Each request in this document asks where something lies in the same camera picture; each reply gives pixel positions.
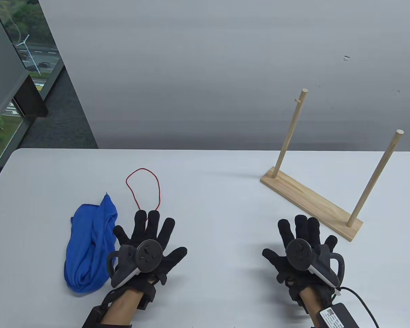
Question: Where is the person's left hand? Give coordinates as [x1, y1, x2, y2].
[113, 209, 188, 310]

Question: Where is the person's right hand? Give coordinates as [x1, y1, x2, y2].
[262, 215, 344, 314]

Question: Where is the wooden rack with posts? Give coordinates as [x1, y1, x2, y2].
[260, 88, 405, 242]

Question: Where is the red elastic cord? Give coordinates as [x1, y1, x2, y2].
[126, 168, 161, 222]

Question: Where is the blue towel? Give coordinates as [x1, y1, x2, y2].
[64, 193, 119, 293]

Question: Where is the person's left forearm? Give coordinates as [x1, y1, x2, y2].
[99, 289, 144, 328]

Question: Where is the black hand controller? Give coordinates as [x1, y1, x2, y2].
[286, 238, 345, 287]
[107, 239, 163, 288]

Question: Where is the labelled black wrist box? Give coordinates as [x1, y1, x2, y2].
[314, 302, 359, 328]

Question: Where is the glass window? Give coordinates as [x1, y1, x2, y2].
[0, 0, 65, 171]

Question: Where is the grey column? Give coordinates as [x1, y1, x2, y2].
[0, 0, 49, 135]

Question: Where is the long black cable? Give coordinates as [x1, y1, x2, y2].
[337, 286, 380, 328]

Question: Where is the short black glove cable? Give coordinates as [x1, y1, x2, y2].
[101, 289, 125, 310]

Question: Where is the black wrist box with strap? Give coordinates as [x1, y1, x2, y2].
[82, 306, 105, 328]

